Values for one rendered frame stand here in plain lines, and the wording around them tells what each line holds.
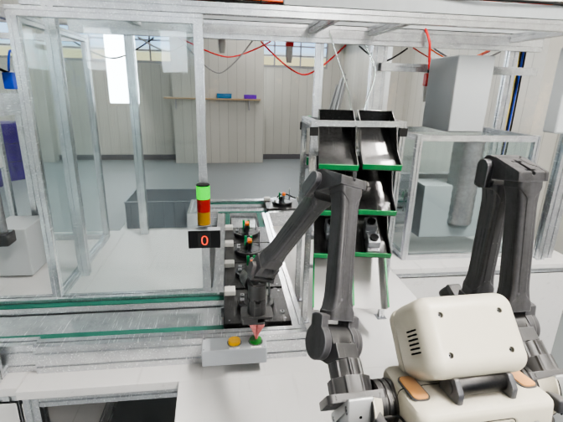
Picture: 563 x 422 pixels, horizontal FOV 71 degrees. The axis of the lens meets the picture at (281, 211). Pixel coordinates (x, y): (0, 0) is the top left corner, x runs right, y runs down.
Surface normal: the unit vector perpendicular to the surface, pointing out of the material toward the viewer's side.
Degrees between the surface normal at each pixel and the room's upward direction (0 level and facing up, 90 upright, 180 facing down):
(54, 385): 0
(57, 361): 90
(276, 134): 90
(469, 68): 90
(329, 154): 25
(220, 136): 90
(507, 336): 48
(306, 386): 0
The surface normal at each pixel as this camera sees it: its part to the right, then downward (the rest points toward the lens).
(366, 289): -0.01, -0.46
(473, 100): 0.13, 0.30
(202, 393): 0.03, -0.95
